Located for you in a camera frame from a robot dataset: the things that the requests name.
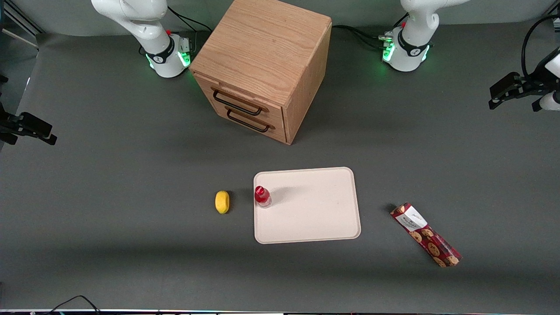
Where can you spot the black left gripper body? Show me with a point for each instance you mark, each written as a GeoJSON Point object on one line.
{"type": "Point", "coordinates": [526, 86]}

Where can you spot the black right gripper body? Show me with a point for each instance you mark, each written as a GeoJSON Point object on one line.
{"type": "Point", "coordinates": [9, 124]}

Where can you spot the red cookie box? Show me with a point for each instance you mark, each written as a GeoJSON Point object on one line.
{"type": "Point", "coordinates": [426, 235]}

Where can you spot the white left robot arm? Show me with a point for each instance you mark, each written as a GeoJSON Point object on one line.
{"type": "Point", "coordinates": [411, 43]}

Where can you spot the beige plastic tray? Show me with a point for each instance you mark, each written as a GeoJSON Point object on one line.
{"type": "Point", "coordinates": [310, 210]}

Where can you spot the yellow lemon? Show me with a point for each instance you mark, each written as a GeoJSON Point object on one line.
{"type": "Point", "coordinates": [222, 202]}

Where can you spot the wooden drawer front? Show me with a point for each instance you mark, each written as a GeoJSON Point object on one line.
{"type": "Point", "coordinates": [273, 111]}
{"type": "Point", "coordinates": [278, 131]}

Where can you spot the small red-capped bottle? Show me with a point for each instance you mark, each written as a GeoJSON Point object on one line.
{"type": "Point", "coordinates": [262, 196]}

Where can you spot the wooden drawer cabinet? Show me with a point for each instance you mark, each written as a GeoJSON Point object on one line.
{"type": "Point", "coordinates": [267, 48]}

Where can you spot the aluminium frame rail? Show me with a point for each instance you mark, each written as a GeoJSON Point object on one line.
{"type": "Point", "coordinates": [19, 17]}

